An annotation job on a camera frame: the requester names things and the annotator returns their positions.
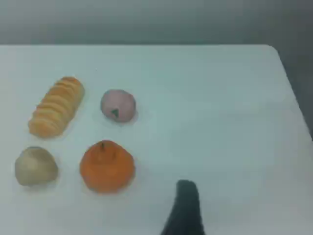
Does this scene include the pink round pastry green leaf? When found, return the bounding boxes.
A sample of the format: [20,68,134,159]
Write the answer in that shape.
[100,89,136,123]

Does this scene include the long ridged golden bread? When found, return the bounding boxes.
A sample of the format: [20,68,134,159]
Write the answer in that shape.
[28,76,86,140]

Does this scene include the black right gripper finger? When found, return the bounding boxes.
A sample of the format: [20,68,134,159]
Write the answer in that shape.
[160,180,206,235]

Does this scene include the orange tangerine-shaped pastry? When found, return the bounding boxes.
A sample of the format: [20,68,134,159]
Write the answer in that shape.
[79,140,135,194]

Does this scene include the beige egg yolk pastry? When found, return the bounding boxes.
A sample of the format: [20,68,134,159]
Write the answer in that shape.
[14,146,59,187]

